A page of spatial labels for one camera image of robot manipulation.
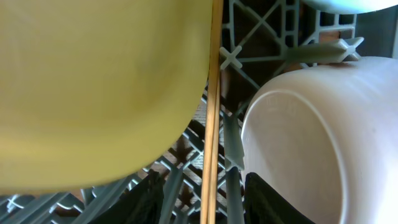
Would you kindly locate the yellow round plate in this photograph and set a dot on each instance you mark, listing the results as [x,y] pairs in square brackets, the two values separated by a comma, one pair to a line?
[93,90]

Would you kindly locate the light blue bowl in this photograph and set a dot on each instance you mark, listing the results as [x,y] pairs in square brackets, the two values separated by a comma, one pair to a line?
[350,6]

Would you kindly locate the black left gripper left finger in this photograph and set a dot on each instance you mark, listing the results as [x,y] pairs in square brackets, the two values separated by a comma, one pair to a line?
[141,205]

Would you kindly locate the pink white bowl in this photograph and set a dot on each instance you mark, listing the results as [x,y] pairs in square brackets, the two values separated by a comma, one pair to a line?
[325,139]

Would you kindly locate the wooden chopstick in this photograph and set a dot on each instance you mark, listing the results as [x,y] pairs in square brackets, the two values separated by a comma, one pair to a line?
[213,74]
[213,164]

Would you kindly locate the grey plastic dish rack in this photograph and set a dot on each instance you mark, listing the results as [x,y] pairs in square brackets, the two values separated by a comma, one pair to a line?
[263,31]

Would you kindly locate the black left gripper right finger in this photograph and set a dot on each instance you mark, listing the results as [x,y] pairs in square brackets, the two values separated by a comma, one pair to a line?
[263,205]

